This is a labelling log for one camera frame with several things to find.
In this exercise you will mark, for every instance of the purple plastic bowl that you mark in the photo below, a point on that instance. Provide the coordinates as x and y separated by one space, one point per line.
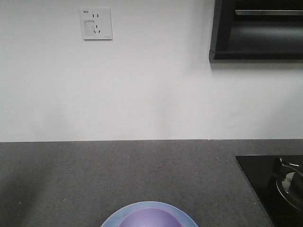
150 217

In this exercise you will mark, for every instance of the black glass gas stove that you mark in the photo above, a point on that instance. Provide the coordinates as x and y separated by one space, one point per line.
258 171

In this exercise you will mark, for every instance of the black stove burner grate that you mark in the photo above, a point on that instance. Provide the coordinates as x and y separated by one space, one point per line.
287 178

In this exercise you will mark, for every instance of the light blue plastic plate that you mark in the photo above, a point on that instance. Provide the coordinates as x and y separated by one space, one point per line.
116 218

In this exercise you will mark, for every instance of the white wall power socket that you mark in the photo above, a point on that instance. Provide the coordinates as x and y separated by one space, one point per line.
96 23

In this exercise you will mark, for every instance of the black range hood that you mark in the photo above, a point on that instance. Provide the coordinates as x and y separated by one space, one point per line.
257 30

